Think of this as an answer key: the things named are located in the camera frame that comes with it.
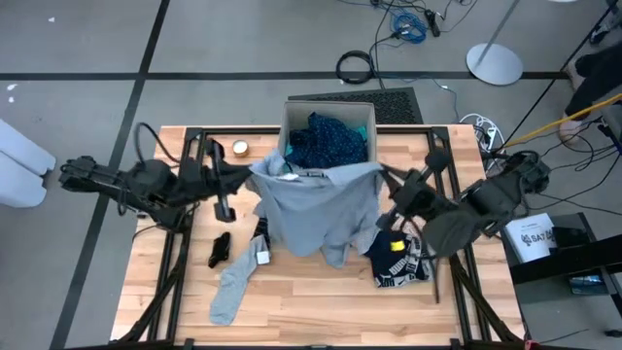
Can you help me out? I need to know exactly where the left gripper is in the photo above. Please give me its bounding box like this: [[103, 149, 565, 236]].
[[182, 139, 254, 224]]

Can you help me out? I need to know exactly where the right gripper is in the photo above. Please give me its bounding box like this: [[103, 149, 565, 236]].
[[381, 148, 452, 218]]

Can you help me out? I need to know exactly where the black striped sock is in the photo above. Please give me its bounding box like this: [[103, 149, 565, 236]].
[[251, 217, 272, 244]]

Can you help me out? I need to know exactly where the small black sock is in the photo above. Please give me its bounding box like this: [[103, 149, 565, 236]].
[[207, 231, 232, 269]]

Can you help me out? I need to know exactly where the navy dotted garment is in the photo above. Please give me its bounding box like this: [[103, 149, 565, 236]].
[[285, 111, 369, 170]]

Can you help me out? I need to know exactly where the grey t-shirt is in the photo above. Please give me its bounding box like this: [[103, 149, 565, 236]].
[[245, 148, 385, 269]]

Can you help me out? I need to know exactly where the black printed-waistband underwear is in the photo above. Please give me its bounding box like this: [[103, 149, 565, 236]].
[[363, 228, 433, 289]]

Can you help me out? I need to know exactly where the beige fabric storage box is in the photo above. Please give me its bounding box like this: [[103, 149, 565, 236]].
[[277, 99, 379, 176]]

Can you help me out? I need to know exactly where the long grey sock with tag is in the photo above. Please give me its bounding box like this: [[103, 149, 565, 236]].
[[209, 234, 271, 326]]

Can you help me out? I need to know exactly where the black perforated floor mat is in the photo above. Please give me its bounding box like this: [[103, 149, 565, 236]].
[[288, 87, 424, 125]]

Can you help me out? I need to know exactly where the white printed booklet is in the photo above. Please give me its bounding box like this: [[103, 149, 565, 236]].
[[502, 212, 558, 264]]

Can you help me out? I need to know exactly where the grey round-base floor stand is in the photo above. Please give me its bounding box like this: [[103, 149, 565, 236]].
[[465, 0, 525, 88]]

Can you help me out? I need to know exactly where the black power strip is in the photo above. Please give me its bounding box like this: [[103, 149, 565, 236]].
[[424, 8, 442, 39]]

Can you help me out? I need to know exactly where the black cart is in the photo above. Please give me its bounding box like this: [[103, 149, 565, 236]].
[[498, 211, 622, 325]]

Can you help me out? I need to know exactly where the small black box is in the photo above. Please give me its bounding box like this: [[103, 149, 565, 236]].
[[551, 226, 592, 252]]

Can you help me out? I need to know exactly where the white furniture piece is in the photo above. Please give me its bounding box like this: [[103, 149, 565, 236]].
[[0, 119, 57, 209]]

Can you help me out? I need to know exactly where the blue patterned packet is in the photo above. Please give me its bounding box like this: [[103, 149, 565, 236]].
[[570, 274, 608, 297]]

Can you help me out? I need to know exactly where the grey plastic case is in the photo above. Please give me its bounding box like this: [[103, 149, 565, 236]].
[[602, 104, 622, 143]]

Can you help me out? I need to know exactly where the person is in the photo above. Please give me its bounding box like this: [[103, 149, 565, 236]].
[[558, 41, 622, 145]]

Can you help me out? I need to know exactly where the black metal table frame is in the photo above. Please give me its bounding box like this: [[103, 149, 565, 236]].
[[114, 124, 526, 350]]

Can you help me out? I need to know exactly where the white power strip with cables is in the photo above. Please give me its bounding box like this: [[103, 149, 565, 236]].
[[459, 112, 501, 152]]

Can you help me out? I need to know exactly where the coiled black cable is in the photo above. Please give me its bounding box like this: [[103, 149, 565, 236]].
[[335, 50, 375, 86]]

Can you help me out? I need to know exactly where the coiled blue cable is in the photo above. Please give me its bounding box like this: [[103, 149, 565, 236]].
[[391, 10, 428, 45]]

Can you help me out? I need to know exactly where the yellow cable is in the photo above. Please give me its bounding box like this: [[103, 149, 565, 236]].
[[504, 92, 622, 147]]

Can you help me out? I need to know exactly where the looping black floor cable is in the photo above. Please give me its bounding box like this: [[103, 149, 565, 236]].
[[514, 119, 622, 218]]

